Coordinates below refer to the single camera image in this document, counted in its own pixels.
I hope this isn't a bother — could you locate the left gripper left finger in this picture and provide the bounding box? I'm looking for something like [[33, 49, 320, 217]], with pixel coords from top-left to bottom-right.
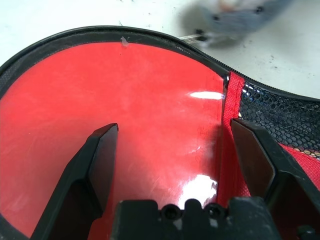
[[29, 123, 119, 240]]

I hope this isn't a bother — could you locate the blurred grey metal tool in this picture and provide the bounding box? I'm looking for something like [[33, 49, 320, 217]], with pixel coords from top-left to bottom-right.
[[179, 0, 276, 48]]

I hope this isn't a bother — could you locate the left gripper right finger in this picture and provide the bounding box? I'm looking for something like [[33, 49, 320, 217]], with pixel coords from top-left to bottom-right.
[[231, 119, 320, 240]]

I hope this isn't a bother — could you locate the red ping-pong paddle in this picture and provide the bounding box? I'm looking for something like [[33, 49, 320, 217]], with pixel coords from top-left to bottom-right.
[[0, 41, 226, 237]]

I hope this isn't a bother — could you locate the red black paddle case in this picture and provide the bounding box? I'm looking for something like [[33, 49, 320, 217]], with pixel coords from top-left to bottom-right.
[[0, 24, 320, 240]]

